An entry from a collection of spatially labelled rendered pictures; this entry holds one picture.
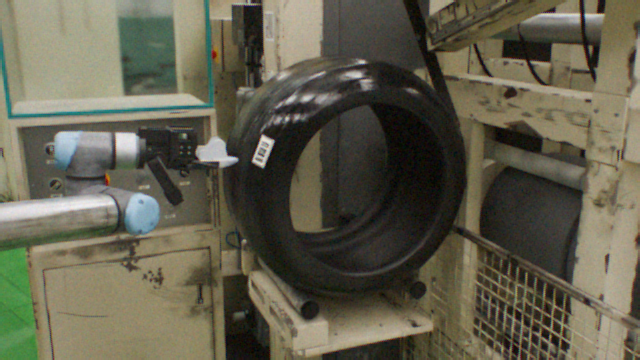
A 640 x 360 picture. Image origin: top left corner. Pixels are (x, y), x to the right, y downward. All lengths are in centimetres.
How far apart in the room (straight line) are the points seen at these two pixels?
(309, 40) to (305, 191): 41
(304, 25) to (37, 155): 82
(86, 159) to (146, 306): 83
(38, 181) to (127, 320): 49
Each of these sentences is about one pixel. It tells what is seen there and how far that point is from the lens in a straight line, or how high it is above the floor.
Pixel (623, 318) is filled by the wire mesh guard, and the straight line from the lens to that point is 134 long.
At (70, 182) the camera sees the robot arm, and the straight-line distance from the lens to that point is 132.
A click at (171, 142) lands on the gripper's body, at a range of 132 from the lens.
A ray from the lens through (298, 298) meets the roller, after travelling 147.
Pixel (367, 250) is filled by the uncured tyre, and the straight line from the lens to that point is 171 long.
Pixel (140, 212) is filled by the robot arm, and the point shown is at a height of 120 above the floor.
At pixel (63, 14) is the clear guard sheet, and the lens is 186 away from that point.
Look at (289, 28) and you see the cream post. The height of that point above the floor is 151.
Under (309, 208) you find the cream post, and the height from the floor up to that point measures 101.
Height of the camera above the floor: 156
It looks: 15 degrees down
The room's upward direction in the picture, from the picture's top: straight up
